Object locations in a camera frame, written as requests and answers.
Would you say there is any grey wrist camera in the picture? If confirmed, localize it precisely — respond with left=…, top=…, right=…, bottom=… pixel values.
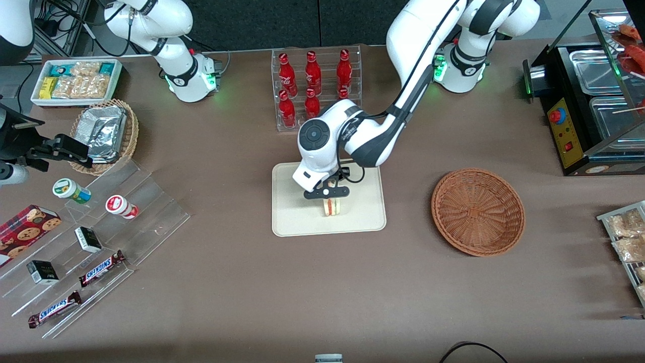
left=303, top=186, right=350, bottom=201
left=0, top=164, right=30, bottom=186

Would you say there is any small black box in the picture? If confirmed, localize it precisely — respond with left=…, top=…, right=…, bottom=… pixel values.
left=75, top=226, right=103, bottom=254
left=26, top=260, right=60, bottom=285

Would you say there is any red lid white cup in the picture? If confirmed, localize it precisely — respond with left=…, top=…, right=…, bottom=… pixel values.
left=105, top=195, right=139, bottom=219

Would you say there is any green lid white cup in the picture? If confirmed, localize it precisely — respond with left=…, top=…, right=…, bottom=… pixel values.
left=53, top=178, right=92, bottom=204

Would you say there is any round brown wicker basket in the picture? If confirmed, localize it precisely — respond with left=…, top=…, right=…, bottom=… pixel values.
left=431, top=168, right=526, bottom=257

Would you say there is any red tartan cookie box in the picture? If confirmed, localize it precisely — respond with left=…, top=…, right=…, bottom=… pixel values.
left=0, top=204, right=62, bottom=268

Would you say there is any aluminium frame structure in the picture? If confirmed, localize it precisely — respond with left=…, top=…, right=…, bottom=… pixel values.
left=30, top=0, right=92, bottom=57

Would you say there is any black food warmer cabinet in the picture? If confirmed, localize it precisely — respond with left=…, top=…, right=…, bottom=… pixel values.
left=523, top=9, right=645, bottom=177

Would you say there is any stainless steel pan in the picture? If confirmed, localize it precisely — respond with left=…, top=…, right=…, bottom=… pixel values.
left=589, top=96, right=645, bottom=143
left=568, top=49, right=631, bottom=96

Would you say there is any clear acrylic bottle rack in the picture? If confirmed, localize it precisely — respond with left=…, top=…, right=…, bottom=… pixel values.
left=271, top=44, right=362, bottom=133

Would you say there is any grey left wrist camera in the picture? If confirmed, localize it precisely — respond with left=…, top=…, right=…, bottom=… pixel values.
left=303, top=186, right=350, bottom=201

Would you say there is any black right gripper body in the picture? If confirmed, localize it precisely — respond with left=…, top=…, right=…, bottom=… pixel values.
left=0, top=103, right=46, bottom=162

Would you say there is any black looped cable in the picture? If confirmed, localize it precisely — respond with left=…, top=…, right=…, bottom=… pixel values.
left=438, top=342, right=509, bottom=363

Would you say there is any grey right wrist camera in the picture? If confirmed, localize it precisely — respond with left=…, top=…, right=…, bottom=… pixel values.
left=0, top=164, right=30, bottom=186

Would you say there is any white rectangular snack bin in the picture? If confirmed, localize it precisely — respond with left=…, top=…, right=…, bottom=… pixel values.
left=30, top=59, right=123, bottom=108

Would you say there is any light wicker basket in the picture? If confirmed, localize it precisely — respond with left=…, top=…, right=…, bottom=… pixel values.
left=70, top=99, right=140, bottom=176

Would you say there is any Snickers chocolate bar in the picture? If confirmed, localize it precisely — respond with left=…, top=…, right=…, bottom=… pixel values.
left=28, top=290, right=82, bottom=329
left=78, top=250, right=126, bottom=288

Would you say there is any grey wire rack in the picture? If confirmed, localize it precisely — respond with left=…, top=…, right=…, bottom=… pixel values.
left=597, top=201, right=645, bottom=308

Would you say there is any silver foil pack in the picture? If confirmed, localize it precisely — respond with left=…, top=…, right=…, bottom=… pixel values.
left=75, top=106, right=127, bottom=163

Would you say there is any clear acrylic stepped display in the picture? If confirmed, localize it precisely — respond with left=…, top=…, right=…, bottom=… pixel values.
left=0, top=160, right=191, bottom=339

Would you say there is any clear bag of crackers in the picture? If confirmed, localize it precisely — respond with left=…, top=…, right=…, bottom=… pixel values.
left=52, top=76, right=84, bottom=99
left=71, top=62, right=102, bottom=78
left=83, top=75, right=111, bottom=99

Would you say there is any beige rectangular tray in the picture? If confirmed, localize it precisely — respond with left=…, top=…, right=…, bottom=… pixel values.
left=272, top=157, right=387, bottom=237

